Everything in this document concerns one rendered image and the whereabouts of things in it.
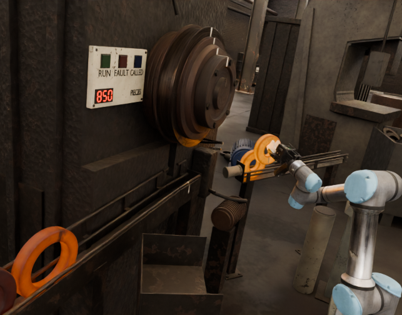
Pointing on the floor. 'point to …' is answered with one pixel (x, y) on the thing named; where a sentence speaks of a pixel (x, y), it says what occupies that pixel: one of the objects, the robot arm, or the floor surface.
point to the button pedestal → (322, 293)
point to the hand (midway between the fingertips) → (268, 145)
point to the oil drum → (394, 107)
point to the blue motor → (245, 145)
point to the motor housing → (221, 243)
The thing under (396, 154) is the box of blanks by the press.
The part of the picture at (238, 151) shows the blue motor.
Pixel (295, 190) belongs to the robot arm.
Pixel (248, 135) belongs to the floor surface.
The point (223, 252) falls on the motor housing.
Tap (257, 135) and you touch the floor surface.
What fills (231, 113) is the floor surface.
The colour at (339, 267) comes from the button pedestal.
